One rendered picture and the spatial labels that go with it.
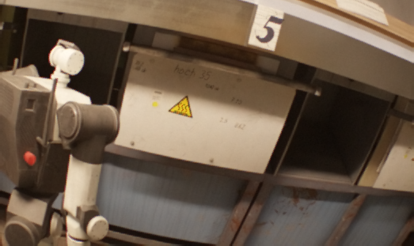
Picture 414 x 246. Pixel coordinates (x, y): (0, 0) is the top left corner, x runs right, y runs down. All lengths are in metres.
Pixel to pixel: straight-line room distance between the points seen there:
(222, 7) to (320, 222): 1.46
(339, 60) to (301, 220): 1.13
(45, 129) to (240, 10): 0.73
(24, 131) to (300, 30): 0.94
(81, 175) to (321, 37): 0.91
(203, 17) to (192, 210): 1.12
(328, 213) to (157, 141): 1.08
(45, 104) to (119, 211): 1.28
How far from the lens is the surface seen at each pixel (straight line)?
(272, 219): 2.51
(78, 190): 1.20
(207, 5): 1.54
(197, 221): 2.45
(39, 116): 1.24
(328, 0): 1.67
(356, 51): 1.71
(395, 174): 2.35
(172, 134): 1.92
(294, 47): 1.62
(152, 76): 1.81
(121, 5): 1.53
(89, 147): 1.17
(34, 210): 1.33
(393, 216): 2.88
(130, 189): 2.32
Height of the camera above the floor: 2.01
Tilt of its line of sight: 27 degrees down
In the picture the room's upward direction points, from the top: 18 degrees clockwise
